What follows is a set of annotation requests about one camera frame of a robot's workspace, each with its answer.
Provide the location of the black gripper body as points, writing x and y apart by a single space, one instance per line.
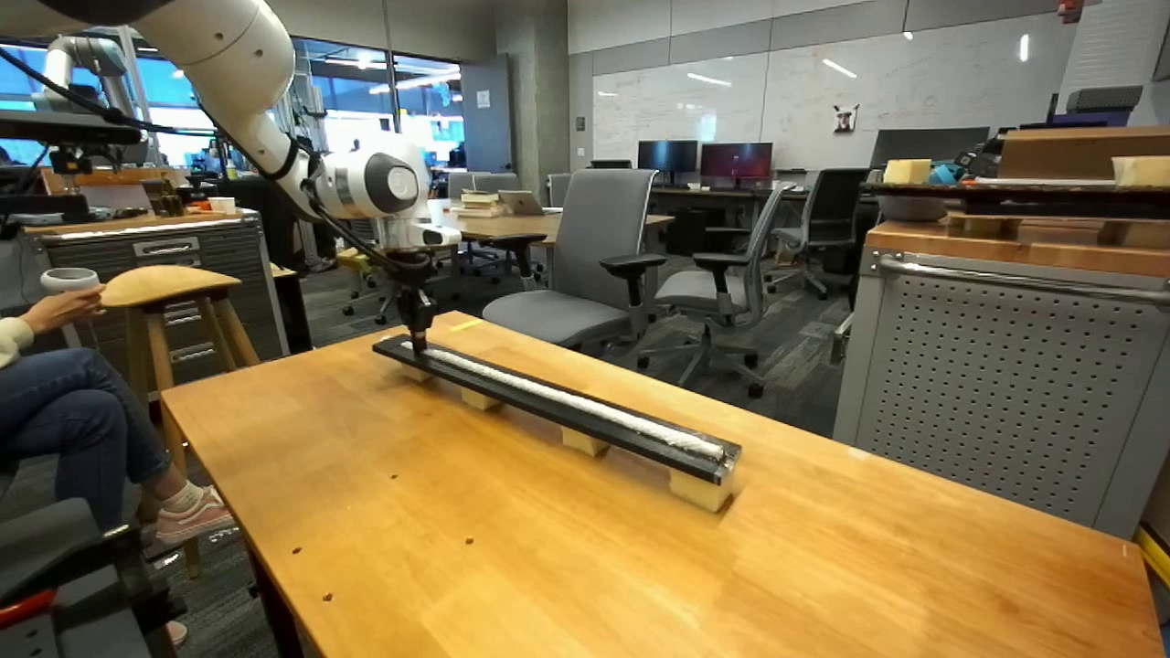
416 270

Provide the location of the light sleeved forearm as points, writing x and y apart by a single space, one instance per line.
13 342

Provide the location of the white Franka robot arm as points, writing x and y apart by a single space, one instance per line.
244 60

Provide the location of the bystander hand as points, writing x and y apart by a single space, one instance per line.
69 311

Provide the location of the wooden support block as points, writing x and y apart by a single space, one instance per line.
482 398
699 492
586 441

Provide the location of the stack of books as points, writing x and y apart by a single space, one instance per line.
499 201

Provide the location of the wooden desk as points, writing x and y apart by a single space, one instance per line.
526 226

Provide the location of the wooden stool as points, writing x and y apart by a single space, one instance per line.
171 292

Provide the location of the grey drawer cabinet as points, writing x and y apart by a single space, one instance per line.
149 250

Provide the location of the dark computer monitor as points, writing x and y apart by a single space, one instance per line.
735 163
666 163

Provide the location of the pale sneaker shoe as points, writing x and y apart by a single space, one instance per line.
189 516

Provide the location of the paper cup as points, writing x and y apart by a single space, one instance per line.
69 278

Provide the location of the seated person in blue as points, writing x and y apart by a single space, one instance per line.
75 413

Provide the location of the black office chair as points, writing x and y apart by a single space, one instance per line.
837 219

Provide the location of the pale foam block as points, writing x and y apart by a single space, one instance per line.
1144 170
909 173

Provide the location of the grey metal tool cabinet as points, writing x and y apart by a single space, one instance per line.
1010 379

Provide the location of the brown wooden box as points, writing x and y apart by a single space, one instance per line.
1085 150

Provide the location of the long black grooved rail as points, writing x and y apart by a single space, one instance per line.
609 429

